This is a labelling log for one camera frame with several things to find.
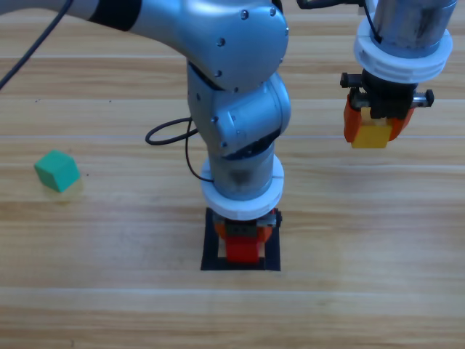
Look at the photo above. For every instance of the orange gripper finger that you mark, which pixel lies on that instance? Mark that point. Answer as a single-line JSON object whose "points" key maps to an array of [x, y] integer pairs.
{"points": [[264, 235], [401, 127], [221, 229], [353, 120]]}

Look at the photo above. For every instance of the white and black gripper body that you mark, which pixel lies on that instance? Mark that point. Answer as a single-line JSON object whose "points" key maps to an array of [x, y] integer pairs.
{"points": [[239, 211], [396, 71]]}

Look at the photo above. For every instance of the yellow wooden cube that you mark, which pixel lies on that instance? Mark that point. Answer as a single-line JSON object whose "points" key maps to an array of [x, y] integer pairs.
{"points": [[370, 137]]}

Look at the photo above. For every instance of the red wooden cube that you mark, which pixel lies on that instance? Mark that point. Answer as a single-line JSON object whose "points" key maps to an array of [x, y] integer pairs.
{"points": [[242, 249]]}

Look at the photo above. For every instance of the green wooden cube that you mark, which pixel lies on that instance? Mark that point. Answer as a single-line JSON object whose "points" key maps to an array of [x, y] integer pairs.
{"points": [[56, 171]]}

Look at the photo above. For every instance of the black tape square outline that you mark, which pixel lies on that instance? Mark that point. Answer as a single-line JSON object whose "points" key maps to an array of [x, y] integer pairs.
{"points": [[272, 254]]}

